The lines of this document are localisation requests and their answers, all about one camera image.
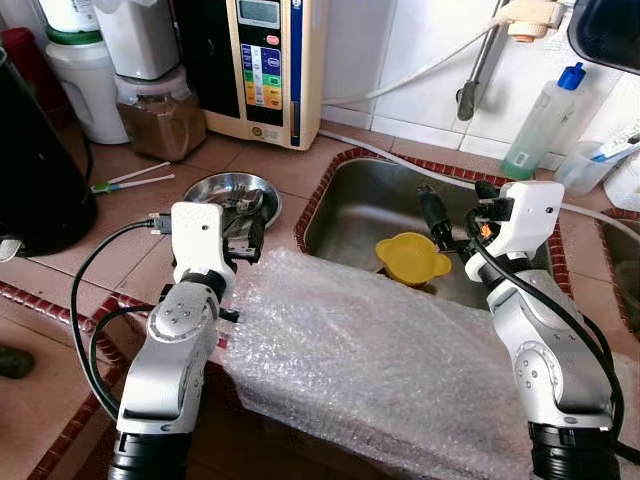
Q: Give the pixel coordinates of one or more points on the metal spoon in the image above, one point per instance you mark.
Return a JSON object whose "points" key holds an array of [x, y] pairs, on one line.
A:
{"points": [[250, 200]]}

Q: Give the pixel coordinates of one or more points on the stainless steel bowl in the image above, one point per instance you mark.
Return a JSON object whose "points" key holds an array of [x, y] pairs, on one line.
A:
{"points": [[205, 190]]}

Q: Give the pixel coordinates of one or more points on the yellow plastic bowl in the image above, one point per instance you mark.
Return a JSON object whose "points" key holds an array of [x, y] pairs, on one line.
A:
{"points": [[410, 262]]}

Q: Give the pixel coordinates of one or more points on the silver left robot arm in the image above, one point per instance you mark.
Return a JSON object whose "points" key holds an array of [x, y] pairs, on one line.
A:
{"points": [[170, 370]]}

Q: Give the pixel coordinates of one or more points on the steel sink basin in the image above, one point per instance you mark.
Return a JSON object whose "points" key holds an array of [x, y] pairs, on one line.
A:
{"points": [[360, 205], [622, 270]]}

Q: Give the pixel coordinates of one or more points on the clear bottle with blue cap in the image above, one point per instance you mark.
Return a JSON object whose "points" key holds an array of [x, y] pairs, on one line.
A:
{"points": [[540, 125]]}

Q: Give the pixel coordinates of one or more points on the clear plastic cup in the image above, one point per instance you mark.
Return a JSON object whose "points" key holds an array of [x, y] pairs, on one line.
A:
{"points": [[580, 175]]}

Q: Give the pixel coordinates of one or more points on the grey metal faucet spout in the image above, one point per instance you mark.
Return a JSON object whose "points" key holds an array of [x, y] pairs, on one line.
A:
{"points": [[470, 95]]}

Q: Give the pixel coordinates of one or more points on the clear jar of brown powder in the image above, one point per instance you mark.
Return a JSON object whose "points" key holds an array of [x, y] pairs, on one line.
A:
{"points": [[160, 125]]}

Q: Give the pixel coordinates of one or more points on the white blue toothbrush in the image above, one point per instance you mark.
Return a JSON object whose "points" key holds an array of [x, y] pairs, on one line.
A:
{"points": [[615, 150]]}

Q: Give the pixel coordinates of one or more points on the beige water ionizer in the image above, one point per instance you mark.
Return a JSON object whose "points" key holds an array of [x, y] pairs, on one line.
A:
{"points": [[265, 80]]}

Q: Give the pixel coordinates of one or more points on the white detergent bottle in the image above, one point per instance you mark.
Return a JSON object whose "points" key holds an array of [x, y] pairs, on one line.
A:
{"points": [[625, 185]]}

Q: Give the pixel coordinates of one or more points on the clear bubble wrap sheet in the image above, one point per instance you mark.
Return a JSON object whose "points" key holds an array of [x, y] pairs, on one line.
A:
{"points": [[380, 370]]}

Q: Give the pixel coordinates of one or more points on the beige faucet diverter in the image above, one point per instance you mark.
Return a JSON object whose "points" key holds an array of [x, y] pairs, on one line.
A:
{"points": [[530, 18]]}

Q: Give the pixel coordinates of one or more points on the white canister with green lid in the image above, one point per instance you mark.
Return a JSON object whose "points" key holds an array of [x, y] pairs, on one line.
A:
{"points": [[88, 95]]}

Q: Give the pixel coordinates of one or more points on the white grey plastic jug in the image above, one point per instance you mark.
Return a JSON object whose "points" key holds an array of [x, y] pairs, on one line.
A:
{"points": [[138, 40]]}

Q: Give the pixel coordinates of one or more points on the black pan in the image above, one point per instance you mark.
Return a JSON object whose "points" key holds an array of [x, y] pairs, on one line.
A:
{"points": [[610, 35]]}

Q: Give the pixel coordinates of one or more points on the black electric kettle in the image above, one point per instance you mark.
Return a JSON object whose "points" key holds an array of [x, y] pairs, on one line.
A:
{"points": [[40, 170]]}

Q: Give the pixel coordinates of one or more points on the dark sandal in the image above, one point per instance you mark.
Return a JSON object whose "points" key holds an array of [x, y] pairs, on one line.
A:
{"points": [[15, 362]]}

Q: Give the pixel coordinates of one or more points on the white plastic container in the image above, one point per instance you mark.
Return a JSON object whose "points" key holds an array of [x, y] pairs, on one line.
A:
{"points": [[70, 15]]}

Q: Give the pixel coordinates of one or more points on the dark red canister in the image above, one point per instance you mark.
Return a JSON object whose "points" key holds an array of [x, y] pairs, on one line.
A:
{"points": [[22, 60]]}

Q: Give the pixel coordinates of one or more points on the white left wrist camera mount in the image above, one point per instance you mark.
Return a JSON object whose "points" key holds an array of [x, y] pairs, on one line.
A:
{"points": [[200, 245]]}

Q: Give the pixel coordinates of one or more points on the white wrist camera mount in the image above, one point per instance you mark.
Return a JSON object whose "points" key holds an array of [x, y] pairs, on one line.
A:
{"points": [[525, 215], [200, 245]]}

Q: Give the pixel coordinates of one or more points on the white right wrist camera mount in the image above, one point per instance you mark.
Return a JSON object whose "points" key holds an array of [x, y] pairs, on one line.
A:
{"points": [[525, 215]]}

